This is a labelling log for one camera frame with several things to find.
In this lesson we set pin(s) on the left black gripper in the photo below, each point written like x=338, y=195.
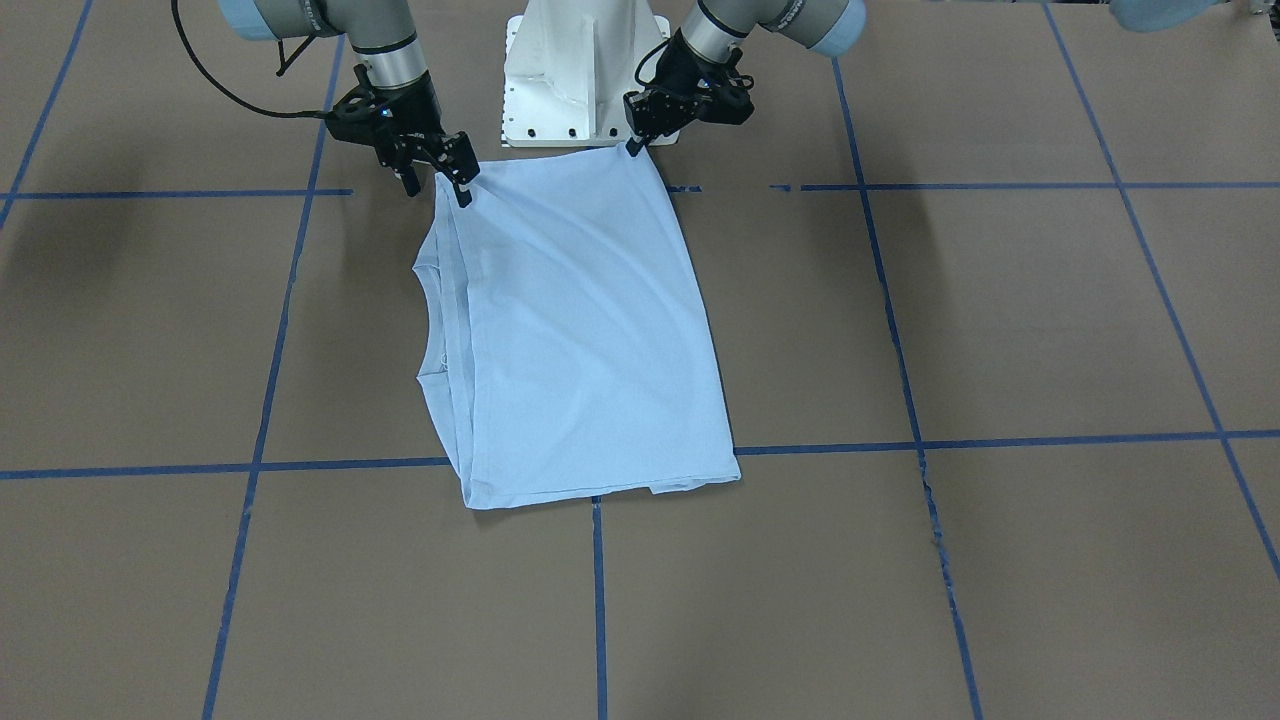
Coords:
x=685, y=72

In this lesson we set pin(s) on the blue tape line lengthwise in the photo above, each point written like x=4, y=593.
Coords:
x=906, y=389
x=600, y=619

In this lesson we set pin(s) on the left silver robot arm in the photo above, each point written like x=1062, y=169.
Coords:
x=828, y=28

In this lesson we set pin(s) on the blue tape line far lengthwise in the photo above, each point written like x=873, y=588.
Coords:
x=906, y=389

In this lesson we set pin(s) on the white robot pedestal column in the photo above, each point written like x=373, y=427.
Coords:
x=568, y=67

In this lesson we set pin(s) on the blue tape line crosswise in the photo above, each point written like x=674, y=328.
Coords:
x=783, y=188
x=236, y=468

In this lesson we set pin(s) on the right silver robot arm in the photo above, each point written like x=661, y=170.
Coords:
x=382, y=35

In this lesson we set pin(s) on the light blue t-shirt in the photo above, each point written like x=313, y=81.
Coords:
x=569, y=353

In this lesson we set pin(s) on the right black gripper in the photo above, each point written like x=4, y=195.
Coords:
x=417, y=118

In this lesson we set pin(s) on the blue tape line near crosswise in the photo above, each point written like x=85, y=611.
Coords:
x=783, y=188

